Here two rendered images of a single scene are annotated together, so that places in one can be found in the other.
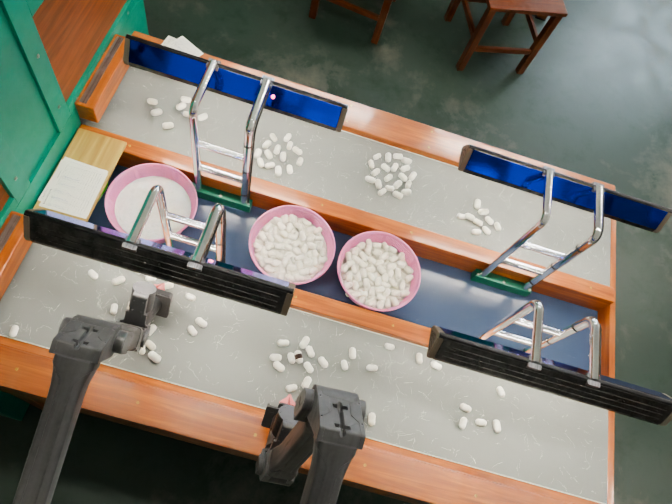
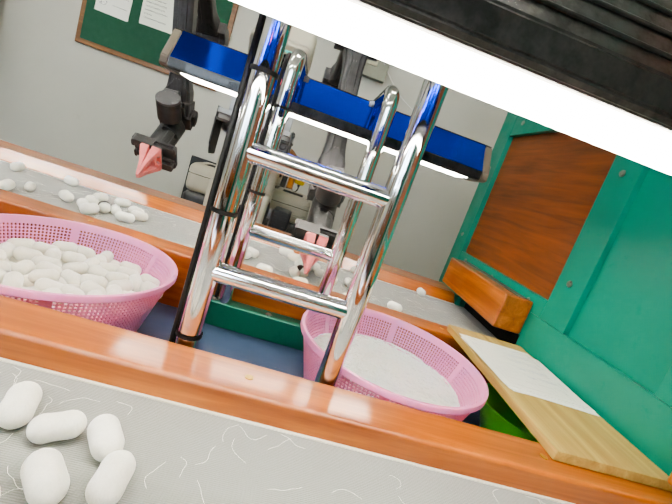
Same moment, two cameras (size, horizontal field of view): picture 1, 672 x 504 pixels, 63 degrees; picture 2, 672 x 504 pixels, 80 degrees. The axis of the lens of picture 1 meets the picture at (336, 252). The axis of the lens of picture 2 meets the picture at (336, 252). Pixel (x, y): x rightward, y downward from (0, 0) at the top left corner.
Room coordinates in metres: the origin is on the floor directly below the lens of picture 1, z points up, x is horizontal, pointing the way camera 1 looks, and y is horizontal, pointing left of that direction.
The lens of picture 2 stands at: (1.18, 0.46, 0.97)
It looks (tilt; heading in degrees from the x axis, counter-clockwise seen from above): 11 degrees down; 181
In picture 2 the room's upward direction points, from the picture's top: 19 degrees clockwise
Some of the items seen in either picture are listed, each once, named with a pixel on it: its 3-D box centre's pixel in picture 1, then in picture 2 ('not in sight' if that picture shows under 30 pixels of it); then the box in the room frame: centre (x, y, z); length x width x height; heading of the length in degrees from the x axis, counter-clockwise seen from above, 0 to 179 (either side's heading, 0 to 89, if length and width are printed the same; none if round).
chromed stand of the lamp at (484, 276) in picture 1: (533, 236); not in sight; (1.03, -0.54, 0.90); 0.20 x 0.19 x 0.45; 99
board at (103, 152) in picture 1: (80, 178); (531, 386); (0.62, 0.78, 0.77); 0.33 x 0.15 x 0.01; 9
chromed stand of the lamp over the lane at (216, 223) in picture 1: (182, 258); (303, 203); (0.48, 0.36, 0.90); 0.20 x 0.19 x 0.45; 99
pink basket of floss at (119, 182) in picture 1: (153, 208); (381, 376); (0.65, 0.57, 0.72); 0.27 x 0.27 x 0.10
